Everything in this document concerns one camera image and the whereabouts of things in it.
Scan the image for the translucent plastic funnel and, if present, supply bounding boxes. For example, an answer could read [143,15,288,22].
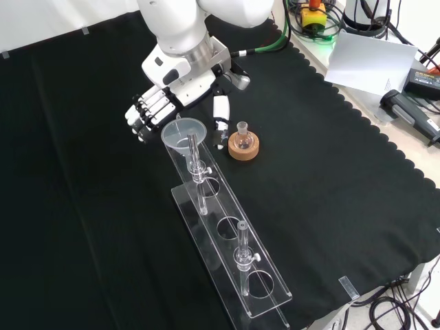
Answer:
[160,115,208,171]

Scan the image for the clear acrylic funnel stand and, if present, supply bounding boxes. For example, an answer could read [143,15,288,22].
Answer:
[164,129,293,330]

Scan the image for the black bench cloth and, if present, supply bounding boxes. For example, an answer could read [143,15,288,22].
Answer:
[0,10,440,330]

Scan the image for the thin black cable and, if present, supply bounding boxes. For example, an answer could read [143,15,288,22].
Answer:
[350,254,440,330]

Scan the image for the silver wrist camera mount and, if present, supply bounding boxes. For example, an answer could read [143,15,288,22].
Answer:
[209,36,252,91]

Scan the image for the black handheld device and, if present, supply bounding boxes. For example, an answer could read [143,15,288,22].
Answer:
[379,89,440,147]

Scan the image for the black tripod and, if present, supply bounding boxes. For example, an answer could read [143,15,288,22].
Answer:
[417,36,440,69]

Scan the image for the pale board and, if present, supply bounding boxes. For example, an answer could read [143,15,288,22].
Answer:
[324,29,419,97]

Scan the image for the grey table leg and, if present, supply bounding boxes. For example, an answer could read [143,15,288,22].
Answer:
[408,264,427,295]

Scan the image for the round-bottom glass flask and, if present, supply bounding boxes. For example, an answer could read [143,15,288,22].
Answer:
[230,120,255,151]

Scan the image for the green cable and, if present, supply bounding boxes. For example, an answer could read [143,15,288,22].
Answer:
[230,13,293,58]

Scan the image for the cork ring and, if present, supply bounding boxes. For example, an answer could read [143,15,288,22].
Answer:
[228,133,261,162]

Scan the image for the yellow stop button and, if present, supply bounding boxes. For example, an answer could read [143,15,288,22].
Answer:
[300,0,327,30]

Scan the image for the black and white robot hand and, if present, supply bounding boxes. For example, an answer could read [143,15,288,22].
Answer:
[124,44,232,151]

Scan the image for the black power adapter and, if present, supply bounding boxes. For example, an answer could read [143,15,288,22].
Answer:
[402,67,440,101]

